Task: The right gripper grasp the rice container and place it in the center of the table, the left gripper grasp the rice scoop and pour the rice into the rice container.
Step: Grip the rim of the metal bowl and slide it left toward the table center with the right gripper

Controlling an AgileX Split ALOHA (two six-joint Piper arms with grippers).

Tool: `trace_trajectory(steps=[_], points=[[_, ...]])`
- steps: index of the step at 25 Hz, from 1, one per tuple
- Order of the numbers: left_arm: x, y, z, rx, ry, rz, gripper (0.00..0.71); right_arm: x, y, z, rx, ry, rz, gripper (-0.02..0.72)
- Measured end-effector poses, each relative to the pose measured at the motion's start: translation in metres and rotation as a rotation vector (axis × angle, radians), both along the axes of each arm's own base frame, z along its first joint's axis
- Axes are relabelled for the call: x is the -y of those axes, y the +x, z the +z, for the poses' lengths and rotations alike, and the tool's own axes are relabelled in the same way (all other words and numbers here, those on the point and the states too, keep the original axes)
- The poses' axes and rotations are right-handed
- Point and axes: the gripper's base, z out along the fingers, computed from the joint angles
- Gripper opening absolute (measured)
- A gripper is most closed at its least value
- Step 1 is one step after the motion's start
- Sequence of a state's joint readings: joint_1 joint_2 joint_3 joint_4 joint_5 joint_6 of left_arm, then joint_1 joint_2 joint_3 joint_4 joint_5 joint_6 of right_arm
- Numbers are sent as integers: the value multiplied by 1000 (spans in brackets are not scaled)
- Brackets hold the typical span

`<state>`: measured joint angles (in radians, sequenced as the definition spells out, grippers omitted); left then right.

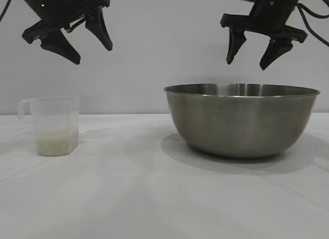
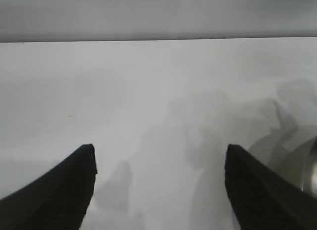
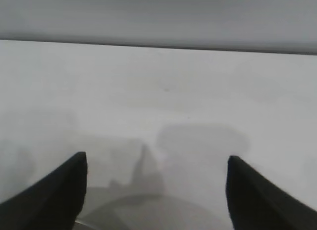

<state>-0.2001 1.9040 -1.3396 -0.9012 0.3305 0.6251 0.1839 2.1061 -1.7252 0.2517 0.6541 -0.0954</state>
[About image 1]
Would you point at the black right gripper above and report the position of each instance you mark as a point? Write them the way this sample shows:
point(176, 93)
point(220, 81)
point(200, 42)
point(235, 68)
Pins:
point(272, 10)

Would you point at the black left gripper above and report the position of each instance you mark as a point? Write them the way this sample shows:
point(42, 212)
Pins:
point(61, 7)

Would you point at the stainless steel mixing bowl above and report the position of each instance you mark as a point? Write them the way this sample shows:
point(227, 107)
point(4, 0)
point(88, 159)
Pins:
point(239, 123)

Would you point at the clear plastic measuring cup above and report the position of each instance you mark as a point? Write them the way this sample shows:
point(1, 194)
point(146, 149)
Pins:
point(55, 115)

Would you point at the white rice grains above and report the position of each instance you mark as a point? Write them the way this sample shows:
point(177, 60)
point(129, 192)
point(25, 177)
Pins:
point(56, 144)

